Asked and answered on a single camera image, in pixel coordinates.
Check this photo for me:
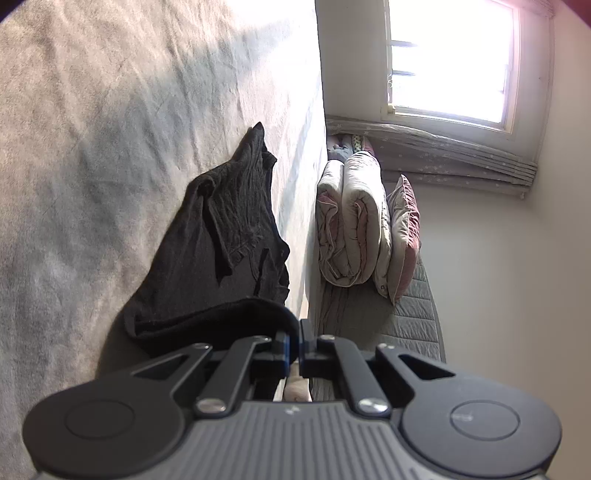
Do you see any white folded towel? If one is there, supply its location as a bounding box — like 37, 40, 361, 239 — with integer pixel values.
283, 362, 311, 403

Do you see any grey quilted headboard cover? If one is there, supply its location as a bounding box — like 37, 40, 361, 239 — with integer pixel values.
308, 253, 447, 403

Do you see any folded beige pink quilt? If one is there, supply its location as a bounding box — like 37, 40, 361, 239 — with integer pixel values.
316, 150, 393, 288

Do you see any grey star curtain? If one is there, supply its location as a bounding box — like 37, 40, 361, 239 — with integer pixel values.
325, 117, 540, 200

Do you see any patterned cushion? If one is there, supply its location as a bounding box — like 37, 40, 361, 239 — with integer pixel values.
328, 133, 376, 163

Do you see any pink beige pillow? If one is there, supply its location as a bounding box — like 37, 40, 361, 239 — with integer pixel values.
374, 174, 422, 305

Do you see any window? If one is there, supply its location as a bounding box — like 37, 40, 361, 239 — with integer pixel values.
381, 0, 522, 136

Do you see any white bed sheet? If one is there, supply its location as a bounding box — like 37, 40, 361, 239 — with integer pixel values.
0, 0, 329, 480

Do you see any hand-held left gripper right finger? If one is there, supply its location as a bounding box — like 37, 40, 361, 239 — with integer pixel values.
299, 318, 458, 418

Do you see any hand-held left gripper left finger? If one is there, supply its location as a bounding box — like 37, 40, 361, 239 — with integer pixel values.
131, 329, 293, 418

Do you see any black t-shirt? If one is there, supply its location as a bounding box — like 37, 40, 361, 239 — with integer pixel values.
122, 121, 302, 357

